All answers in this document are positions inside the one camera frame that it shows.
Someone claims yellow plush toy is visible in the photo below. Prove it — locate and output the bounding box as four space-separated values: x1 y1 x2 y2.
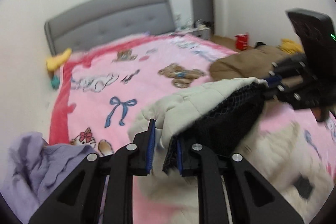
46 48 72 72

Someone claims teal plush toy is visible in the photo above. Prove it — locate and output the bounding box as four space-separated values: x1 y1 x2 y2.
51 75 60 90

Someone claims white quilted hooded jacket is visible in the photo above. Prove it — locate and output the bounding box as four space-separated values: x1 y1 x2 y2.
128 78 334 223

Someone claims brown folded down jacket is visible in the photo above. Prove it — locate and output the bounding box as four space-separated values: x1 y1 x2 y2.
209 44 294 81

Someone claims red shopping bag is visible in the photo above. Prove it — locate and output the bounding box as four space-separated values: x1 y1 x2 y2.
235 33 249 51

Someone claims purple clothes pile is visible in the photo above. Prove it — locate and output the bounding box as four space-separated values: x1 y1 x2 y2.
1 132 94 223

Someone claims grey bedside table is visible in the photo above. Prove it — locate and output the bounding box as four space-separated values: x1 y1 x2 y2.
182 23 212 40

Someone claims grey upholstered headboard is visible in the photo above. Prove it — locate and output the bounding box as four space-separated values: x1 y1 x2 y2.
45 0 175 56

